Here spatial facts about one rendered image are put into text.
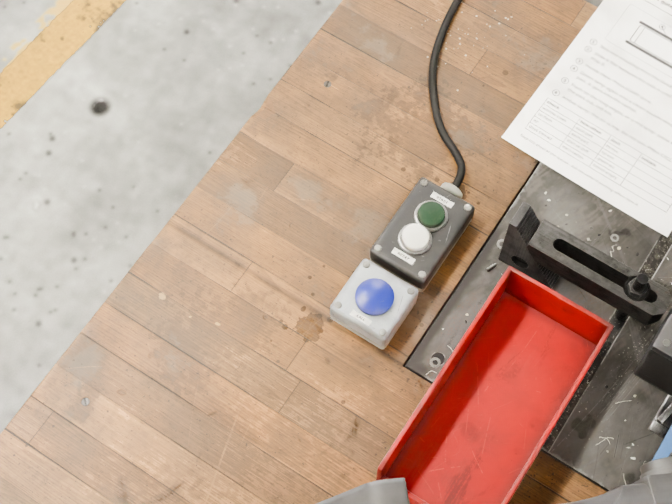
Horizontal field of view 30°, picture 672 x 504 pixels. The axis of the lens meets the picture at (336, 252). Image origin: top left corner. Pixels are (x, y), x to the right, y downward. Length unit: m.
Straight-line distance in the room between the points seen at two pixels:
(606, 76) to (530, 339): 0.34
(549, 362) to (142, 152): 1.31
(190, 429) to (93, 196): 1.19
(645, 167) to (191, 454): 0.58
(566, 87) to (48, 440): 0.68
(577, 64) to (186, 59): 1.22
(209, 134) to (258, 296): 1.15
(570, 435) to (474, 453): 0.10
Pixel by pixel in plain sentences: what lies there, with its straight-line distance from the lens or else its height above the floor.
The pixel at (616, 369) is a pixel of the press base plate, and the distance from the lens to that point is 1.32.
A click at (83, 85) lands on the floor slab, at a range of 2.54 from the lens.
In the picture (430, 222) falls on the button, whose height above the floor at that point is 0.94.
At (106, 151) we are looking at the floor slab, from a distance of 2.45.
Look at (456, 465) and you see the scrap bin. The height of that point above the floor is 0.90.
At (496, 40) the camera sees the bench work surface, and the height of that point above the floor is 0.90.
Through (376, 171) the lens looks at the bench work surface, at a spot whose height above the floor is 0.90.
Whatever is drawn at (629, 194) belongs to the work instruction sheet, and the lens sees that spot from 1.40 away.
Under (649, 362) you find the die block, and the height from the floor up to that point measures 0.95.
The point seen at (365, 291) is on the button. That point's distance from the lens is 1.28.
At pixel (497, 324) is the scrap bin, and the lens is 1.31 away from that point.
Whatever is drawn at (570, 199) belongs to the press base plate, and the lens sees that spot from 1.39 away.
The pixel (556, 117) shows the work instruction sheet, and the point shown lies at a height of 0.90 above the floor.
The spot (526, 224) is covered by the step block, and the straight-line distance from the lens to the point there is 1.28.
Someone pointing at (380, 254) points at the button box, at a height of 0.93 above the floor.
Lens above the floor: 2.12
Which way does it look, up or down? 66 degrees down
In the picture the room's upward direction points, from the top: 1 degrees clockwise
